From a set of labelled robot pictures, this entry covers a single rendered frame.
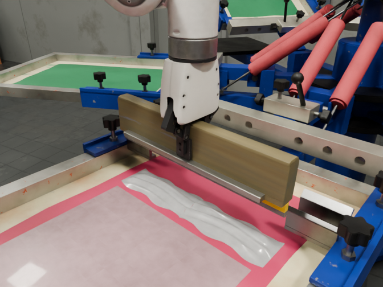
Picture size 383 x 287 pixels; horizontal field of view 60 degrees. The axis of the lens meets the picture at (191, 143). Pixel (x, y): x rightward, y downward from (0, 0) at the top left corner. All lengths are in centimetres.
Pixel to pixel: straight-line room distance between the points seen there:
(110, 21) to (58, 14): 97
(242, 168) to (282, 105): 38
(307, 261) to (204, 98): 31
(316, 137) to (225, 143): 32
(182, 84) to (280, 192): 21
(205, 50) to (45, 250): 41
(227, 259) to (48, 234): 31
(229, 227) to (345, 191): 25
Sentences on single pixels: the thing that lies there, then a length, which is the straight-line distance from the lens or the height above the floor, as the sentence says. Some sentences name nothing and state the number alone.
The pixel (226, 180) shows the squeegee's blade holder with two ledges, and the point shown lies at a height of 107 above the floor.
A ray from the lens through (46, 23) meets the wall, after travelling 580.
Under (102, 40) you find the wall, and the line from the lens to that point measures 503.
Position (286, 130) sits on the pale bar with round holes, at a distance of 81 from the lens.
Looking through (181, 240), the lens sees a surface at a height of 95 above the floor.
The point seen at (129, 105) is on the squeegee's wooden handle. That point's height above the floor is 113.
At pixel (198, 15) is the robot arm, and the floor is 131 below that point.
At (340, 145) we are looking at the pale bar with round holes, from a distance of 77.
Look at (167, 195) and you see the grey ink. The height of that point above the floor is 96.
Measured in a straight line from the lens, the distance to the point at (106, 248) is 60.
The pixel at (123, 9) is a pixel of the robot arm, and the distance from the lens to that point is 45.
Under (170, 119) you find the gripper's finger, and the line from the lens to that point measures 52.
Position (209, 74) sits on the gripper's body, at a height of 122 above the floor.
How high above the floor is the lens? 136
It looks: 27 degrees down
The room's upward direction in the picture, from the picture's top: straight up
